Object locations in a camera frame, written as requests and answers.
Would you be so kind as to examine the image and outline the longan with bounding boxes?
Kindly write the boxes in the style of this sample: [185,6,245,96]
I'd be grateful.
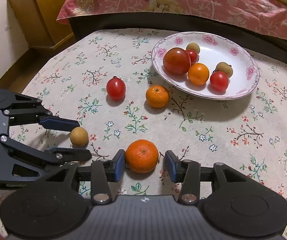
[70,127,89,147]

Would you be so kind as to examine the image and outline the large mandarin orange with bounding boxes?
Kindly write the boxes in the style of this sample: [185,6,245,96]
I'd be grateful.
[125,139,159,173]

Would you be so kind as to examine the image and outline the oval cherry tomato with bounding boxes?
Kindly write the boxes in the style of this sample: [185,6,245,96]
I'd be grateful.
[106,76,126,101]

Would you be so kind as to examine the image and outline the small mandarin orange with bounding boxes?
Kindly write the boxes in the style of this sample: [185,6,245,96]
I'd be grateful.
[146,85,169,108]

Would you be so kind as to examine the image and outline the small smooth orange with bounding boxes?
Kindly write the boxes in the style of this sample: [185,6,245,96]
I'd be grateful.
[188,63,210,86]

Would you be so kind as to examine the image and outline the longan fruit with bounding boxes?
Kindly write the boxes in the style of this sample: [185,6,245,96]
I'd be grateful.
[214,62,233,78]
[186,42,200,54]

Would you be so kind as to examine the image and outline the large red tomato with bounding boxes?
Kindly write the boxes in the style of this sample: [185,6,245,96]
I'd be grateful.
[163,47,191,75]

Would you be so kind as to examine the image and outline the cherry tomato with stem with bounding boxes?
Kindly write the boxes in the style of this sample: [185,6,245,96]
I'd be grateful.
[186,49,199,65]

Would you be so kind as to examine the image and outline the floral tablecloth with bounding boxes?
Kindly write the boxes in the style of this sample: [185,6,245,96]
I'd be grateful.
[0,28,287,239]

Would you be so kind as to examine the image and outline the wooden cabinet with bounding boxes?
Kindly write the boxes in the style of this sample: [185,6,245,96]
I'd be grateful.
[8,0,73,49]

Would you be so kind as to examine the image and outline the white floral plate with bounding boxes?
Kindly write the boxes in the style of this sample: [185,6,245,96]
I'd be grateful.
[152,31,260,100]

